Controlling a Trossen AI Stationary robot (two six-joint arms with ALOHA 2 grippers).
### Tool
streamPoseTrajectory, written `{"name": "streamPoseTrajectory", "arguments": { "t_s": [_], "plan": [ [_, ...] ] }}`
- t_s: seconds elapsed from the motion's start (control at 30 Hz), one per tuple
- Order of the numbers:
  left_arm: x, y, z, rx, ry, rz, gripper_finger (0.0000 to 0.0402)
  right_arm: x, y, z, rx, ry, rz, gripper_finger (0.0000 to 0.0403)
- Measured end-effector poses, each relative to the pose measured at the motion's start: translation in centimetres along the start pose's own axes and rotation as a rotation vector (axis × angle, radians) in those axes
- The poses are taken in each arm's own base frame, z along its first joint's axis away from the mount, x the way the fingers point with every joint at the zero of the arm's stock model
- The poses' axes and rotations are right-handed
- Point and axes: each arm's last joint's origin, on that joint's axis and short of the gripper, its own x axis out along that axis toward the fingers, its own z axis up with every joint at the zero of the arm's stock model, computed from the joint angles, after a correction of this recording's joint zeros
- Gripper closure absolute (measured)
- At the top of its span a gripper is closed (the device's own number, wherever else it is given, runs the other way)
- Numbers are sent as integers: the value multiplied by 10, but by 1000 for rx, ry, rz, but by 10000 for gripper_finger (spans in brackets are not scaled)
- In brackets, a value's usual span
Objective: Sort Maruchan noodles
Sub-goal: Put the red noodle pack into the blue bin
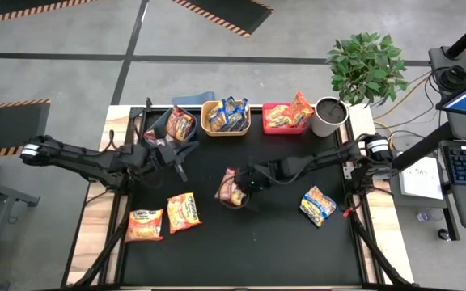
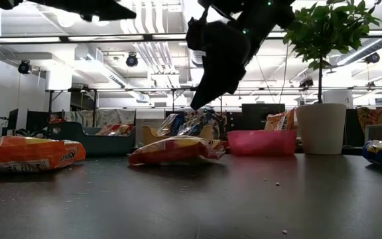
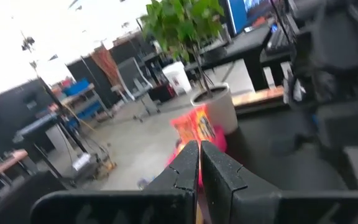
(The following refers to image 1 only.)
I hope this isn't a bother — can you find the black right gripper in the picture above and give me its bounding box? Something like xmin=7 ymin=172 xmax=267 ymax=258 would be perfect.
xmin=232 ymin=159 xmax=285 ymax=205

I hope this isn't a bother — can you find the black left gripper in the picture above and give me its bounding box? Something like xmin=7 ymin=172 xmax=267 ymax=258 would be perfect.
xmin=143 ymin=139 xmax=200 ymax=183

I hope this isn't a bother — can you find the blue plastic bin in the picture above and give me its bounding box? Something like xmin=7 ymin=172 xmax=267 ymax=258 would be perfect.
xmin=142 ymin=105 xmax=199 ymax=153

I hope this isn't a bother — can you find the orange chicken ramen packet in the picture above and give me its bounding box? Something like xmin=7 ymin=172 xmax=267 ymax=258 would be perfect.
xmin=124 ymin=209 xmax=164 ymax=243
xmin=263 ymin=103 xmax=295 ymax=129
xmin=167 ymin=192 xmax=202 ymax=235
xmin=289 ymin=91 xmax=315 ymax=127

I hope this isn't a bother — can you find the yellow plastic bin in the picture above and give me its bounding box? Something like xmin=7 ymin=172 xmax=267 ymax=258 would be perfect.
xmin=201 ymin=99 xmax=252 ymax=137

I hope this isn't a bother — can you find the red plastic bin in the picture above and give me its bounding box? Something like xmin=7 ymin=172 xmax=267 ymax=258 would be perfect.
xmin=261 ymin=103 xmax=309 ymax=136

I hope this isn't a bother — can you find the black table mat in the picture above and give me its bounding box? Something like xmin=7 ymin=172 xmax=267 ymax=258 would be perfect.
xmin=120 ymin=107 xmax=364 ymax=287

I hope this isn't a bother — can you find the grey cylindrical cup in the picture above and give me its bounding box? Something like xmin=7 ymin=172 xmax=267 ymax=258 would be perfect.
xmin=311 ymin=96 xmax=350 ymax=138

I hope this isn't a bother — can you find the black hazard-striped floor mat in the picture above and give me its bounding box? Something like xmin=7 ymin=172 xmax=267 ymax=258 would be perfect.
xmin=0 ymin=0 xmax=96 ymax=27
xmin=171 ymin=0 xmax=274 ymax=39
xmin=0 ymin=98 xmax=52 ymax=158

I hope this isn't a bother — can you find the green leafy plant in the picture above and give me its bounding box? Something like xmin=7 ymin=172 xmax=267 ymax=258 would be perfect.
xmin=327 ymin=32 xmax=410 ymax=116

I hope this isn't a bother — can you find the white paper sheet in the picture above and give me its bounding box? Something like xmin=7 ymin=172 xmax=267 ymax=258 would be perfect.
xmin=400 ymin=155 xmax=445 ymax=200

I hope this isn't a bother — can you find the black slanted stand pole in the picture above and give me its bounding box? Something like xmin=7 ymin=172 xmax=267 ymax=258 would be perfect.
xmin=392 ymin=120 xmax=455 ymax=171

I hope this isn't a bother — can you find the black rig frame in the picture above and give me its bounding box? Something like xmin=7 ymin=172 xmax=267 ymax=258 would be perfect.
xmin=61 ymin=95 xmax=420 ymax=291

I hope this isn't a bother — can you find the coiled black cable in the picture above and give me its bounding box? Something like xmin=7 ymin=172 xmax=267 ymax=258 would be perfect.
xmin=434 ymin=64 xmax=466 ymax=96

